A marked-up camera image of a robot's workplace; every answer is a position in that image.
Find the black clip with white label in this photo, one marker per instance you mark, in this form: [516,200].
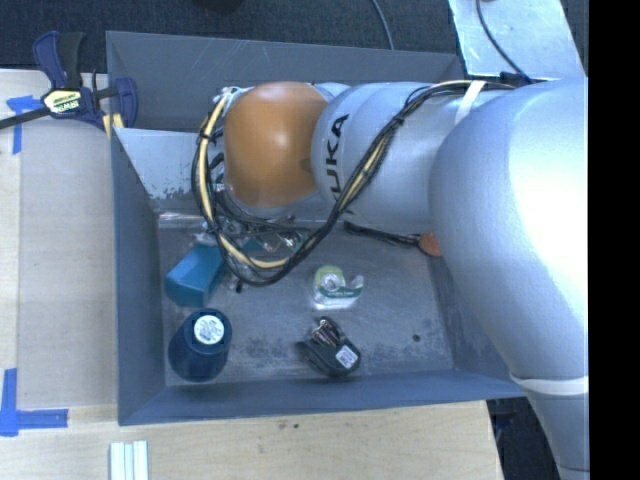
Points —
[332,350]

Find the pale wood board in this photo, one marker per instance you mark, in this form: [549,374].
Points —
[65,268]

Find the dark blue cup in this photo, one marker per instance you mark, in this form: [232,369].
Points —
[200,345]

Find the thin black tool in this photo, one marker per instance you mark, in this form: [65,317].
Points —
[380,235]

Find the clear green tape dispenser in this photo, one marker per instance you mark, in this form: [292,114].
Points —
[332,285]

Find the teal blue box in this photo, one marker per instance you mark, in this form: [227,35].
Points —
[192,275]

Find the grey metal bin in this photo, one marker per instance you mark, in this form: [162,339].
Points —
[390,318]

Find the brown round thing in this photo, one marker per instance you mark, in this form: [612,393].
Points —
[431,245]

